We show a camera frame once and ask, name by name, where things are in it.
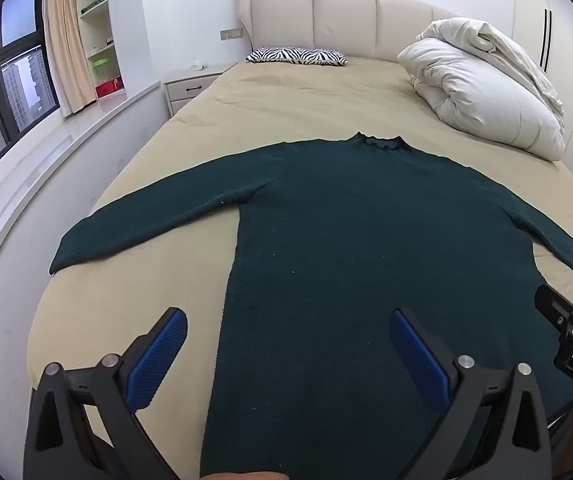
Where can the zebra print pillow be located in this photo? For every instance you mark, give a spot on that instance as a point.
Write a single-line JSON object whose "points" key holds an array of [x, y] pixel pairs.
{"points": [[296, 56]]}

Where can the white nightstand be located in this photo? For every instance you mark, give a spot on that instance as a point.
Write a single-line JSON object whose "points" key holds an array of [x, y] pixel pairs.
{"points": [[186, 90]]}

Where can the white window bench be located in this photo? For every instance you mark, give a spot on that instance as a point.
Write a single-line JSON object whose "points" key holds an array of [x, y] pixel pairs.
{"points": [[66, 150]]}

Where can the dark green sweater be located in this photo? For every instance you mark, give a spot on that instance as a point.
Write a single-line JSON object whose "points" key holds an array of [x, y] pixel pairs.
{"points": [[341, 240]]}

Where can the beige curtain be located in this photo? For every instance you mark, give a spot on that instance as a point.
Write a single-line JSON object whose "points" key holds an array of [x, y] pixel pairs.
{"points": [[69, 40]]}

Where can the dark framed window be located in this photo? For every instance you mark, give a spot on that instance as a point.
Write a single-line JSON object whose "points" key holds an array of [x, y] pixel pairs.
{"points": [[21, 85]]}

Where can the cream padded headboard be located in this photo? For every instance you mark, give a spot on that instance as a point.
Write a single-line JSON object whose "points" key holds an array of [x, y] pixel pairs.
{"points": [[341, 20]]}

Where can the white folded duvet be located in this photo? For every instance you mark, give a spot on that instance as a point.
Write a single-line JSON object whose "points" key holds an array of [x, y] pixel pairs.
{"points": [[476, 90]]}

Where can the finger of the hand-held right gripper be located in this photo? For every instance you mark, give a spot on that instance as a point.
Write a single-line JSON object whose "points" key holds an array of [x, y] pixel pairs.
{"points": [[559, 310]]}

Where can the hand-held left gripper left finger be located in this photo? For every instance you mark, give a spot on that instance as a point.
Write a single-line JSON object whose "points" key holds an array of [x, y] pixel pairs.
{"points": [[159, 355]]}

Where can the red box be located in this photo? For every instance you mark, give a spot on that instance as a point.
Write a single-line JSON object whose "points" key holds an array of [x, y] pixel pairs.
{"points": [[109, 89]]}

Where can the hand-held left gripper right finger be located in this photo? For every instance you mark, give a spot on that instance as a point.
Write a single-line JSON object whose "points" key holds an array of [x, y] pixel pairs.
{"points": [[419, 360]]}

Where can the wall switch panel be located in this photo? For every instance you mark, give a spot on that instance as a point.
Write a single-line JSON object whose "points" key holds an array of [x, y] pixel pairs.
{"points": [[231, 34]]}

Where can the white shelf unit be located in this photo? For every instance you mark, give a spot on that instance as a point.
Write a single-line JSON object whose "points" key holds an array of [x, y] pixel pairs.
{"points": [[99, 25]]}

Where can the bed with beige sheet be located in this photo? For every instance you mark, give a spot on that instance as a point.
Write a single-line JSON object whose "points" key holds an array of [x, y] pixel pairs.
{"points": [[291, 105]]}

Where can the white wardrobe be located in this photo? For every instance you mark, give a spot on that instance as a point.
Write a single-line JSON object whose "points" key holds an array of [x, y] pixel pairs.
{"points": [[571, 35]]}

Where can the green container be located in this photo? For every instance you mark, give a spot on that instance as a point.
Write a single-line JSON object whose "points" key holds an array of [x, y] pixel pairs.
{"points": [[99, 62]]}

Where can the small white nightstand item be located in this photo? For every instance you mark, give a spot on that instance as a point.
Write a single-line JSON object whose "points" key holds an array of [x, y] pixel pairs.
{"points": [[199, 66]]}

